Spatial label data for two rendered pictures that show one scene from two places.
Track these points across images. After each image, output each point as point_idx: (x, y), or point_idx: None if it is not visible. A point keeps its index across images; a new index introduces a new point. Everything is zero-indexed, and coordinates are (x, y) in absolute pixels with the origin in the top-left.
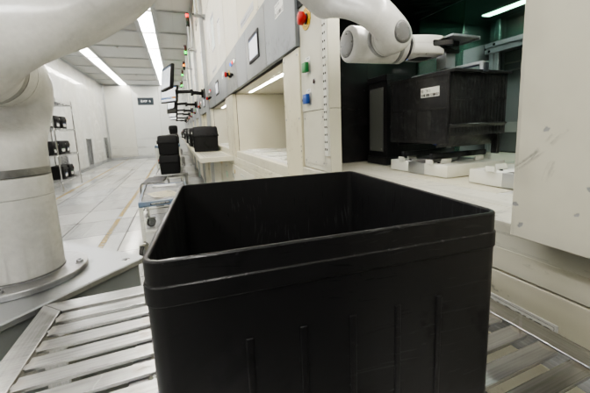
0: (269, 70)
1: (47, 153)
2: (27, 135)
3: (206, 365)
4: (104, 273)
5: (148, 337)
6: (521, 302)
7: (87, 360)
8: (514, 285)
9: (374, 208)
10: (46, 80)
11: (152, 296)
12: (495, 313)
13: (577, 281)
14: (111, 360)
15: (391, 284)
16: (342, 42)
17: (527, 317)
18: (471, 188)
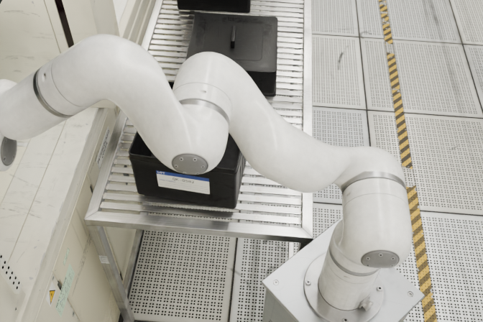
0: None
1: (331, 242)
2: (341, 225)
3: None
4: (287, 264)
5: (256, 187)
6: (103, 134)
7: (279, 184)
8: (101, 134)
9: (140, 141)
10: (343, 228)
11: None
12: (119, 137)
13: (105, 108)
14: (269, 180)
15: None
16: (5, 152)
17: (106, 136)
18: (18, 162)
